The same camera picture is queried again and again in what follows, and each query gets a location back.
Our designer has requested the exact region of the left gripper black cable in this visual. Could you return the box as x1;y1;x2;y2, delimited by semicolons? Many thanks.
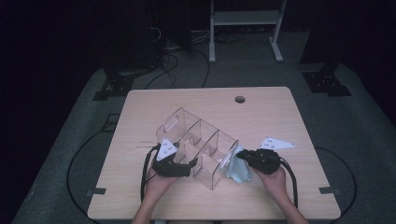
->
140;144;162;202

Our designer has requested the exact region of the black floor cable bundle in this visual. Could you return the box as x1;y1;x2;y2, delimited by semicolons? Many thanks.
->
144;26;210;90

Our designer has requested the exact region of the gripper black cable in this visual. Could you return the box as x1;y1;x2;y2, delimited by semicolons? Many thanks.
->
279;157;299;209
140;144;162;202

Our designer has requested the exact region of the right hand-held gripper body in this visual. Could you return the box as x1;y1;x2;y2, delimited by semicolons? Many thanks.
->
247;136;295;175

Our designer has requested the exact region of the light blue cloth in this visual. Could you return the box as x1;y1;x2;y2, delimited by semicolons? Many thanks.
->
224;146;253;185

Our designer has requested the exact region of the person's left hand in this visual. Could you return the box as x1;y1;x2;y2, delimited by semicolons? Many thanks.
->
144;167;179;201

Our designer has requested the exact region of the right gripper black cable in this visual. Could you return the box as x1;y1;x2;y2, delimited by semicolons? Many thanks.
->
279;157;299;209

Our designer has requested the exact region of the white metal stand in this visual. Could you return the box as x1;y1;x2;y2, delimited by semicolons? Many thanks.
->
208;0;288;63

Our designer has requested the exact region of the clear plastic organizer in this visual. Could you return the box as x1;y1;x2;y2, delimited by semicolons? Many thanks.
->
155;106;240;190

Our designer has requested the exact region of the black stand base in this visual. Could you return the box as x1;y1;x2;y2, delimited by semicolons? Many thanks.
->
92;73;134;101
302;62;353;97

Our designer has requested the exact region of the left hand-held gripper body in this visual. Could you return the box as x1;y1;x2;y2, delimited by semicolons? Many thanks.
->
151;138;192;178

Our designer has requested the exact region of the black floor cable loop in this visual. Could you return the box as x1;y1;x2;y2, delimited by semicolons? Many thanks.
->
314;146;358;218
65;125;116;218

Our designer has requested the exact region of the person's right hand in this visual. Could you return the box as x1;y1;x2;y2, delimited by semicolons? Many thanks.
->
251;165;288;199

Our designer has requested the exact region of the black tape strip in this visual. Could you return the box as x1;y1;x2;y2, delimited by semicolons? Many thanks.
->
318;186;342;195
85;187;106;197

